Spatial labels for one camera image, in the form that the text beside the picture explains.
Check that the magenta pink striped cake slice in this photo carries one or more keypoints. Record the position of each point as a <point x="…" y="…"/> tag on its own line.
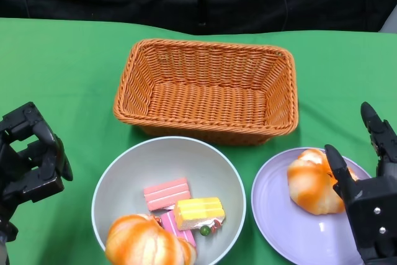
<point x="173" y="227"/>

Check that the green tablecloth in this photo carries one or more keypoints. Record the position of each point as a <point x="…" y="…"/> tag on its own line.
<point x="62" y="75"/>

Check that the orange bread with torn top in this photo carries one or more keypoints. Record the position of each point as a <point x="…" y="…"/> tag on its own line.
<point x="310" y="184"/>

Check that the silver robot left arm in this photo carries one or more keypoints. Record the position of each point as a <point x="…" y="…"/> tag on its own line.
<point x="6" y="237"/>

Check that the lavender plate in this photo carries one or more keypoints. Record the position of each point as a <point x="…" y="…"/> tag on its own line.
<point x="279" y="231"/>

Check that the orange wicker basket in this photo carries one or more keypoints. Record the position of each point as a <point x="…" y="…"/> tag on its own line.
<point x="211" y="106"/>

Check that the pale grey bowl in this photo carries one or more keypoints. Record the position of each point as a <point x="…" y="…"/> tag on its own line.
<point x="155" y="159"/>

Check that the yellow cake slice with cream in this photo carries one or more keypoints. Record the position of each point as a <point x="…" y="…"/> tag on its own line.
<point x="198" y="212"/>

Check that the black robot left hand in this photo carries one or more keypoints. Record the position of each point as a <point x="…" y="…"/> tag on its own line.
<point x="31" y="175"/>

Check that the round orange striped bread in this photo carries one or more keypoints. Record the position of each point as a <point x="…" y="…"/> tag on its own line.
<point x="139" y="243"/>

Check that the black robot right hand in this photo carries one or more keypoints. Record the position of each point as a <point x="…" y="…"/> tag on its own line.
<point x="375" y="215"/>

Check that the salmon pink striped cake slice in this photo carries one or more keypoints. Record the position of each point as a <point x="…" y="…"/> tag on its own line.
<point x="166" y="193"/>

